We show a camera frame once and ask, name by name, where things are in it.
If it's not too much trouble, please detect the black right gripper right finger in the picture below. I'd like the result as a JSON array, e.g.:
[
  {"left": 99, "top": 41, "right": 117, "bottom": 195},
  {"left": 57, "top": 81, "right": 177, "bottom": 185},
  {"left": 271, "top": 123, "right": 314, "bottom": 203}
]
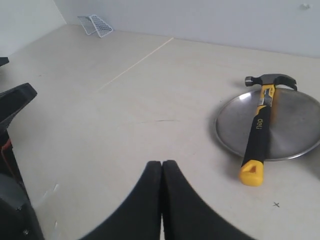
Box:
[{"left": 162, "top": 160, "right": 252, "bottom": 240}]

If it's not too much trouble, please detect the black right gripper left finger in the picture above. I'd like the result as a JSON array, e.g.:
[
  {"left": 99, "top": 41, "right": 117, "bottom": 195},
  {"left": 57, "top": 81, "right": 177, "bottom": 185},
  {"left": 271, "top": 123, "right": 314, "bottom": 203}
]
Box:
[{"left": 83, "top": 161, "right": 162, "bottom": 240}]

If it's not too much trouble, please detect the yellow black claw hammer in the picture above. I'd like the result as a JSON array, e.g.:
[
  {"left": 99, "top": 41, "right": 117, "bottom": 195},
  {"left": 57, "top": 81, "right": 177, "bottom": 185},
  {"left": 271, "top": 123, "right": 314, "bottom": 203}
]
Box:
[{"left": 239, "top": 73, "right": 298, "bottom": 187}]

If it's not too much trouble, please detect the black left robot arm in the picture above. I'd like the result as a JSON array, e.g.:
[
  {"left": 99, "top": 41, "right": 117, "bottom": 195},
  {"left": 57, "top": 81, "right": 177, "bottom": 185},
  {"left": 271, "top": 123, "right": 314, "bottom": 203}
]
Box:
[{"left": 0, "top": 74, "right": 162, "bottom": 240}]

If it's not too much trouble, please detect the round steel plate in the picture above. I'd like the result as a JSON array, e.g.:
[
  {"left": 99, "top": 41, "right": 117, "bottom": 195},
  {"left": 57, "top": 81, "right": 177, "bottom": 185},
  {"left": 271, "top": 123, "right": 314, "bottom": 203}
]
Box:
[{"left": 213, "top": 88, "right": 320, "bottom": 161}]

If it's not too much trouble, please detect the white wire mesh rack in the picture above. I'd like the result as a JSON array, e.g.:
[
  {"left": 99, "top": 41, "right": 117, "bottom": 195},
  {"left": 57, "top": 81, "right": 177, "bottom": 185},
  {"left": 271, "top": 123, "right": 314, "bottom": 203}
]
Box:
[{"left": 77, "top": 14, "right": 114, "bottom": 38}]

